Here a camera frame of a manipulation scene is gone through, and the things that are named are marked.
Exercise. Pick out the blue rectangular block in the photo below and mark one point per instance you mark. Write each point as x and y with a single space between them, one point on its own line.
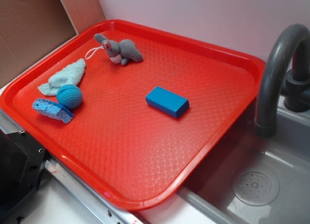
167 102

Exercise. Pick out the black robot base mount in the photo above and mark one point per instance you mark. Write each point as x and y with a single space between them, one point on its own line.
17 168

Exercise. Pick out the grey plastic sink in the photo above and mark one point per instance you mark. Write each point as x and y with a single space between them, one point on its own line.
250 180

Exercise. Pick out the grey plush donkey toy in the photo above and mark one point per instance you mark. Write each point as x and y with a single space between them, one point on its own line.
120 52

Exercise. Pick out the red plastic tray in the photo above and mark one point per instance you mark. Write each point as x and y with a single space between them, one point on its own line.
131 153

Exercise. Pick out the blue dimpled ball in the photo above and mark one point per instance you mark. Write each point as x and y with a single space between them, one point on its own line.
69 96

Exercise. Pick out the light blue towel cloth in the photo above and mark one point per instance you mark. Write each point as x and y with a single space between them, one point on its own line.
70 75

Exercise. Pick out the silver metal rail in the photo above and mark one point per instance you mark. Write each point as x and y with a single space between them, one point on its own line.
50 194

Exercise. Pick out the grey curved faucet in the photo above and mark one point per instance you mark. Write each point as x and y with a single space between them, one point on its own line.
287 73

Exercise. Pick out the blue sponge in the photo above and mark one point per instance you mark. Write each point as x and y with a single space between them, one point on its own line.
53 110

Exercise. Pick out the brown cardboard panel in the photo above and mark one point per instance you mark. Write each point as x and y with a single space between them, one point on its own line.
31 29

